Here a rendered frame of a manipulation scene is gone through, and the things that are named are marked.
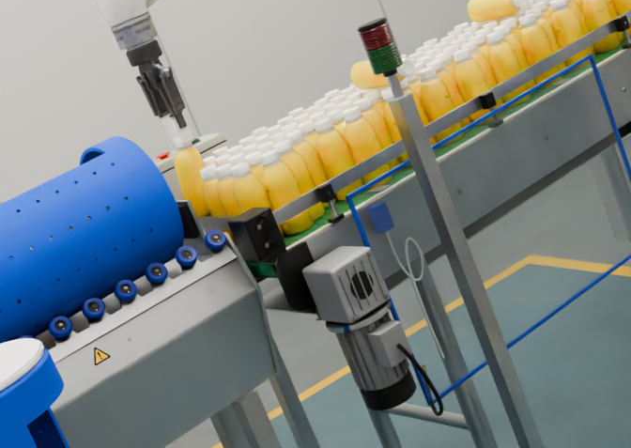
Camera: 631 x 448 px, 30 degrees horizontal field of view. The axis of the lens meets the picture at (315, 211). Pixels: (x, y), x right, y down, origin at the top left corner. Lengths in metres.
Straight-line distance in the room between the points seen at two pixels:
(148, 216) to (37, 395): 0.58
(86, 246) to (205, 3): 3.34
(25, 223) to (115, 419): 0.42
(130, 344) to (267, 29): 3.46
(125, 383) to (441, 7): 4.10
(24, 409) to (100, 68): 3.59
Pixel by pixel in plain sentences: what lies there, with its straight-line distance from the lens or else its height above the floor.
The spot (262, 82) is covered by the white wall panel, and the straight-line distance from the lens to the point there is 5.61.
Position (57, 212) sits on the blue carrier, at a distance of 2.28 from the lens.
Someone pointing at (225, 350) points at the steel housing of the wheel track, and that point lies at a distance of 2.46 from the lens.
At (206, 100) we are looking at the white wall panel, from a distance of 5.49.
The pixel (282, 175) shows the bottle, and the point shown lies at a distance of 2.45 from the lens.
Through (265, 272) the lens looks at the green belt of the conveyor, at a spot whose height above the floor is 0.86.
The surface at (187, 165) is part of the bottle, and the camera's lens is 2.62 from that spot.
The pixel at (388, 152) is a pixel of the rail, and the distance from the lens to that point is 2.57.
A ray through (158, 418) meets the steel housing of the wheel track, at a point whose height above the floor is 0.69.
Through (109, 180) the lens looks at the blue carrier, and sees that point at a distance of 2.33.
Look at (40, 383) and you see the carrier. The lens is 1.89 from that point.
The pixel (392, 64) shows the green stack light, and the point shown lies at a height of 1.17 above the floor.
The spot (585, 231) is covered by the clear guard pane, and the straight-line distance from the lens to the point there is 2.87.
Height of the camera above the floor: 1.50
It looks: 13 degrees down
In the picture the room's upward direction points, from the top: 22 degrees counter-clockwise
